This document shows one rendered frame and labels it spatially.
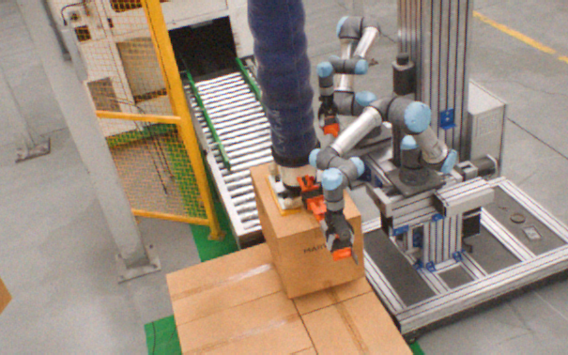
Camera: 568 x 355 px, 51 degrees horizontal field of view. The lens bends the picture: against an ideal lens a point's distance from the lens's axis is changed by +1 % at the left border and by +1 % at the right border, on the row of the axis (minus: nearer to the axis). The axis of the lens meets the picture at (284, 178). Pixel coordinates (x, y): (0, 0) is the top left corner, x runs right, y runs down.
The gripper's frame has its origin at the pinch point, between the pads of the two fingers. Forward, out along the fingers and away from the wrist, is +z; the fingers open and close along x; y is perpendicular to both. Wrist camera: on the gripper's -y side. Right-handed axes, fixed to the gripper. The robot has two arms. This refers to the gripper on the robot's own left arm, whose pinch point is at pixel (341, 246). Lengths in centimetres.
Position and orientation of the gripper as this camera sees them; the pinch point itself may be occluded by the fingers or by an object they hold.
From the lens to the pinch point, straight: 238.3
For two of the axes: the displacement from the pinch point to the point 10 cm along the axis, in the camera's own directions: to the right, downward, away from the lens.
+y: -2.6, -5.5, 7.9
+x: -9.6, 2.7, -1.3
